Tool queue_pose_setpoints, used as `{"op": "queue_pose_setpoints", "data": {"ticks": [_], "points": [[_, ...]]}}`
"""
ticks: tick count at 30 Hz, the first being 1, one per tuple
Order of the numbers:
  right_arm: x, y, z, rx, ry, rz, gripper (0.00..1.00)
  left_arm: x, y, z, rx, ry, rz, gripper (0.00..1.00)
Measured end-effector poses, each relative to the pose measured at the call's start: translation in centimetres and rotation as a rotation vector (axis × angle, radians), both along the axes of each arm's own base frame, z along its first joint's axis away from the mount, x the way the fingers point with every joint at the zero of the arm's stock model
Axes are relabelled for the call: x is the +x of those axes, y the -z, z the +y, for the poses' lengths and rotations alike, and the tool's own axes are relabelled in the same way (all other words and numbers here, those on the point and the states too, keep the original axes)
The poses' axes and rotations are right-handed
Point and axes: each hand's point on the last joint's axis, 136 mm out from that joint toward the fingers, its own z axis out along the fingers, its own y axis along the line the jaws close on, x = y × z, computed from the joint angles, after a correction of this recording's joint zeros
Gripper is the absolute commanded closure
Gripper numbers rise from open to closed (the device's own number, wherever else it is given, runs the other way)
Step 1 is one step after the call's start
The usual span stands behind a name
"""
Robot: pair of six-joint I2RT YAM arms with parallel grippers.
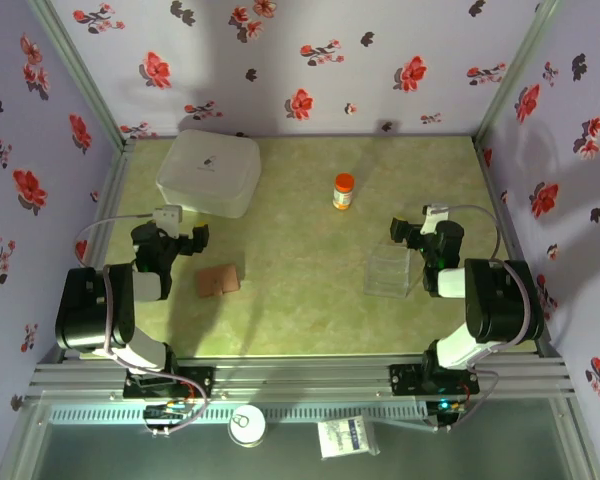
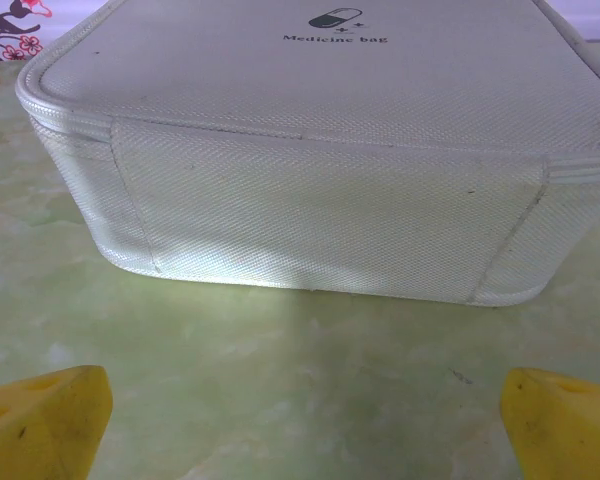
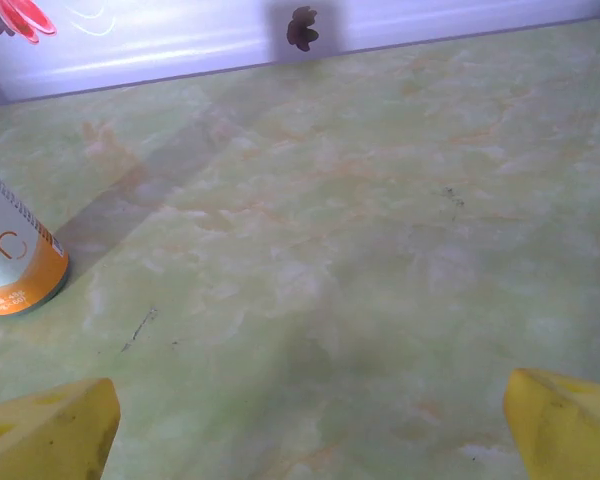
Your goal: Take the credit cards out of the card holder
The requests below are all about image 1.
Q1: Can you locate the white medicine storage case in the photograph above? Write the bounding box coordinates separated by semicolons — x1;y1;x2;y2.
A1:
155;128;262;220

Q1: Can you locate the grey aluminium frame post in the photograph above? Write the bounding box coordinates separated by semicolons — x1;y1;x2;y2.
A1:
472;0;567;146
27;0;137;151

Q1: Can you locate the grey slotted cable duct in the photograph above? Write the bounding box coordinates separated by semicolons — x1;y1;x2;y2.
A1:
47;403;432;427

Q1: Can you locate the orange-capped pill bottle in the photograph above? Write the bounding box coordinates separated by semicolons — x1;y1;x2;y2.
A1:
332;172;356;212

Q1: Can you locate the grey aluminium front rail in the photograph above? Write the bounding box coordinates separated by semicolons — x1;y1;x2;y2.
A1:
27;355;579;402

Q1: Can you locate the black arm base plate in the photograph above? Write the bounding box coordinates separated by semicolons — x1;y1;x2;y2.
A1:
389;363;481;397
123;366;216;401

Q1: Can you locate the clear acrylic card stand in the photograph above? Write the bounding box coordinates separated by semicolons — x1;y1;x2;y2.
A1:
363;241;426;300

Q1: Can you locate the small controller circuit board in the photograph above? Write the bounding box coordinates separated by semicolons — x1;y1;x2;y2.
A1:
143;398;194;437
427;396;467;434

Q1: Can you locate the grey aluminium side rail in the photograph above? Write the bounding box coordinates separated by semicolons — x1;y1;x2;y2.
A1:
59;138;137;362
472;135;565;359

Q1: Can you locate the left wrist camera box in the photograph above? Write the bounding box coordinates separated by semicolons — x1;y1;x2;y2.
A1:
154;204;184;237

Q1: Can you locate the silver tin can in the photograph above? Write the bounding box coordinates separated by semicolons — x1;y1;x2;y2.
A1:
228;403;268;448

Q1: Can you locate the brown leather card holder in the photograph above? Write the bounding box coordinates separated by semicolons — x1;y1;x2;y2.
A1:
195;264;242;300

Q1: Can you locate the clear bag with paper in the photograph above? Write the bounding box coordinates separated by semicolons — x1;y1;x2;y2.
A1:
317;415;382;461

